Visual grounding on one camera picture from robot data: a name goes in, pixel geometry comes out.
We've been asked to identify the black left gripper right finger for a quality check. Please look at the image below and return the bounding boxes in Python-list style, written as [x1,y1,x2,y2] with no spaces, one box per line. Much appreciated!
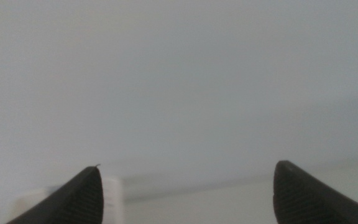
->
[272,160,358,224]

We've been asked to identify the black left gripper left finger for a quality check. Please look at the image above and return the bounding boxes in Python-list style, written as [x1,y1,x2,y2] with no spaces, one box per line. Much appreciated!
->
[6,164,104,224]

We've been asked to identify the white perforated plastic basket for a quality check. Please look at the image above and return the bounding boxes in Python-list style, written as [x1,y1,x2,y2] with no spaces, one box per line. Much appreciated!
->
[7,176,125,224]

